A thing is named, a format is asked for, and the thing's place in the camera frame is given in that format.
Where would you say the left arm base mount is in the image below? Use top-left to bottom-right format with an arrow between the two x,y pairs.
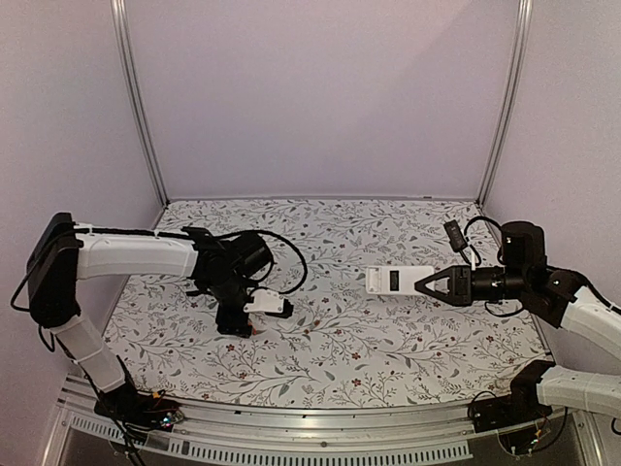
93,376 -> 184,431

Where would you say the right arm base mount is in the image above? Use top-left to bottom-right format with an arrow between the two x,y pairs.
467,360 -> 555,433

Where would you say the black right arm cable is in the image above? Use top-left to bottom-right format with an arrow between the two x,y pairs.
463,216 -> 506,244

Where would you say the floral patterned table mat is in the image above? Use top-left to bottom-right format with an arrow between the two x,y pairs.
105,199 -> 547,409

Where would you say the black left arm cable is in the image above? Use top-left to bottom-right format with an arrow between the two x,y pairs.
251,228 -> 309,295

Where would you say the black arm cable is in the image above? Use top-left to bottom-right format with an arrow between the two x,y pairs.
251,228 -> 309,295
463,216 -> 506,244

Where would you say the left aluminium frame post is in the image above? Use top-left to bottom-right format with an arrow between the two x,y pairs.
111,0 -> 170,207

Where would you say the aluminium front rail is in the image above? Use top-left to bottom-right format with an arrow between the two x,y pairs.
41,376 -> 607,465

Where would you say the white remote control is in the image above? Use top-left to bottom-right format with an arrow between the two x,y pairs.
365,265 -> 435,296

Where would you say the right aluminium frame post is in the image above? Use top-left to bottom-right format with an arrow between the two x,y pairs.
476,0 -> 534,209

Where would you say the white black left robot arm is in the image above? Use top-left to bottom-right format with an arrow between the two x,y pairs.
17,213 -> 285,421

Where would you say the aluminium frame post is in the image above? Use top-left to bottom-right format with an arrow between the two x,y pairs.
111,0 -> 170,207
476,0 -> 534,209

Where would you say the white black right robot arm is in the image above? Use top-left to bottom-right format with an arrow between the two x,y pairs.
414,220 -> 620,423

